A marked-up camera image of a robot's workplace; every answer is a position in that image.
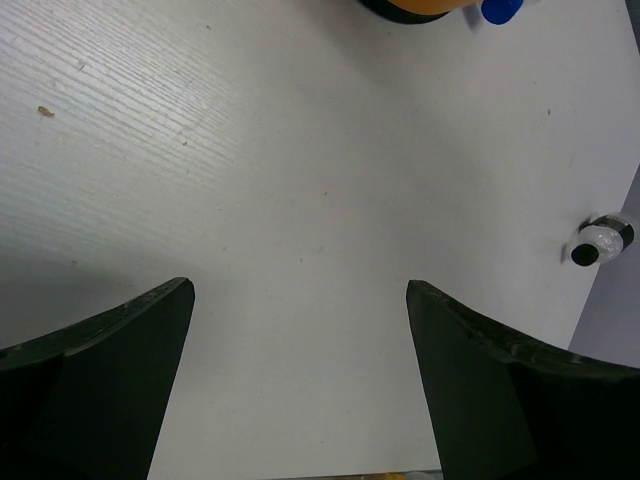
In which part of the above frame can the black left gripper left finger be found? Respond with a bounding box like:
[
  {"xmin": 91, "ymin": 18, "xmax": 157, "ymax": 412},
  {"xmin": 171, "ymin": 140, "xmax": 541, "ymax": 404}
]
[{"xmin": 1, "ymin": 277, "xmax": 195, "ymax": 479}]

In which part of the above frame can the black label plastic bottle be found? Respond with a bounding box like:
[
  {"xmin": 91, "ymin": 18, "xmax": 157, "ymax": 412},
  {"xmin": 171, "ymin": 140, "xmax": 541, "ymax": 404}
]
[{"xmin": 568, "ymin": 213, "xmax": 636, "ymax": 267}]

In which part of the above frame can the blue label plastic bottle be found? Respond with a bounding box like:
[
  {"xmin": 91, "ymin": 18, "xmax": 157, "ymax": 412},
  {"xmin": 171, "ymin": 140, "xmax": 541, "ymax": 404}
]
[{"xmin": 462, "ymin": 0, "xmax": 525, "ymax": 30}]

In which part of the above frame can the orange cylindrical bin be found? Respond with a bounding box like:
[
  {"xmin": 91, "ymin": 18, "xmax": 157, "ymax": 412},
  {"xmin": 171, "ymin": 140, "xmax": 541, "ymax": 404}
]
[{"xmin": 359, "ymin": 0, "xmax": 475, "ymax": 25}]

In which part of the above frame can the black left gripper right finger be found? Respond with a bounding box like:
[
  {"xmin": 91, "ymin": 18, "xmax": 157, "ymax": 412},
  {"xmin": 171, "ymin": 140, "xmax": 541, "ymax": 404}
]
[{"xmin": 406, "ymin": 280, "xmax": 639, "ymax": 479}]

